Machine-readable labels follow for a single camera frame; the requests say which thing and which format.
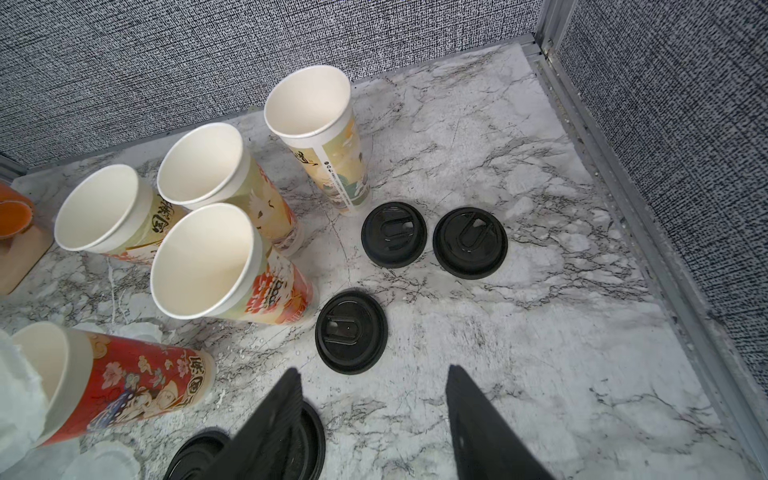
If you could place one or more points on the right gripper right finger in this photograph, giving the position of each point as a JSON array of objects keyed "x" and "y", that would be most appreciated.
[{"x": 485, "y": 447}]

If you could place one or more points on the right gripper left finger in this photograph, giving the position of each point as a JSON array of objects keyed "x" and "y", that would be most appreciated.
[{"x": 262, "y": 449}]

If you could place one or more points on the red paper milk tea cup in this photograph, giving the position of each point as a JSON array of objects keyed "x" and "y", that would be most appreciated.
[{"x": 96, "y": 381}]

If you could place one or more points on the black cup lid front left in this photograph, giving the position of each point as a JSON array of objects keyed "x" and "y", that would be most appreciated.
[{"x": 196, "y": 454}]

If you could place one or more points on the black cup lid middle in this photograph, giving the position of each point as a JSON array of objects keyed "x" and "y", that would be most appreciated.
[{"x": 351, "y": 332}]

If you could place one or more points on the cream paper cup front right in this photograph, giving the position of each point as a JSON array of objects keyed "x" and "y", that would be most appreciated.
[{"x": 214, "y": 263}]

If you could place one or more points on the cream paper cup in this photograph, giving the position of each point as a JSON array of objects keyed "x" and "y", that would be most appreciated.
[
  {"x": 311, "y": 111},
  {"x": 212, "y": 164},
  {"x": 214, "y": 263}
]

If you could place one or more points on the black cup lid far right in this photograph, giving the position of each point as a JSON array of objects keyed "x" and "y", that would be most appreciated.
[{"x": 470, "y": 243}]

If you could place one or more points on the black cup lid back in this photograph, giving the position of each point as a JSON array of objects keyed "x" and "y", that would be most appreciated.
[{"x": 394, "y": 235}]

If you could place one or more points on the red white paper cup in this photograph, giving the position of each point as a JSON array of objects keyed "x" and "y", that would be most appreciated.
[{"x": 116, "y": 213}]

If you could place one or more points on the cream paper cup back middle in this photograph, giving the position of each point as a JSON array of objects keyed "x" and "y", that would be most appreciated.
[{"x": 212, "y": 164}]

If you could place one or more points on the wooden mug tree stand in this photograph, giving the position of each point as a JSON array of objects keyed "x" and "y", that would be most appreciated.
[{"x": 20, "y": 253}]

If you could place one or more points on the orange mug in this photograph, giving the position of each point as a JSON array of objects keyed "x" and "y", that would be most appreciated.
[{"x": 17, "y": 212}]

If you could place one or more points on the cream paper cup back right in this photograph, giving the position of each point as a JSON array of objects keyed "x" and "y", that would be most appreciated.
[{"x": 311, "y": 111}]

